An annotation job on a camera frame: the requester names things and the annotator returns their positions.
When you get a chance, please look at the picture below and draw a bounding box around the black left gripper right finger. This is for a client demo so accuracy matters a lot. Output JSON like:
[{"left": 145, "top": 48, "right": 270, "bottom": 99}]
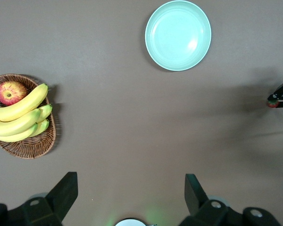
[{"left": 179, "top": 173, "right": 282, "bottom": 226}]

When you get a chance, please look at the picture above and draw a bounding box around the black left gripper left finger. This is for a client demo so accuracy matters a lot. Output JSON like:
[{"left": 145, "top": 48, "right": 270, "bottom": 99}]
[{"left": 0, "top": 171, "right": 79, "bottom": 226}]

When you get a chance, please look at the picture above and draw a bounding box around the pale green round plate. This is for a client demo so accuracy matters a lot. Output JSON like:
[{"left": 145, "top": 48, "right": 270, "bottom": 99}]
[{"left": 144, "top": 0, "right": 212, "bottom": 72}]

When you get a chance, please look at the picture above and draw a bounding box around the brown wicker basket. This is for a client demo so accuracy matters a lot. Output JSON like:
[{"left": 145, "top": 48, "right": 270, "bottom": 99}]
[{"left": 0, "top": 73, "right": 57, "bottom": 160}]

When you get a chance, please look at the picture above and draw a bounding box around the small greenish yellow banana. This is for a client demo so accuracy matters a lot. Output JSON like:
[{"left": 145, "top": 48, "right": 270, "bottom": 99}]
[
  {"left": 36, "top": 104, "right": 53, "bottom": 124},
  {"left": 28, "top": 119, "right": 50, "bottom": 138}
]

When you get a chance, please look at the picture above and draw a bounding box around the brown table cover cloth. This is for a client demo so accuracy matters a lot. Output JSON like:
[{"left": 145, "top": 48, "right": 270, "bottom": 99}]
[{"left": 0, "top": 0, "right": 283, "bottom": 226}]

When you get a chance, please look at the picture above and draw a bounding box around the red yellow apple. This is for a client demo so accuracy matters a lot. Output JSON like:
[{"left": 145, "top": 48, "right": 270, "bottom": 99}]
[{"left": 0, "top": 81, "right": 28, "bottom": 106}]

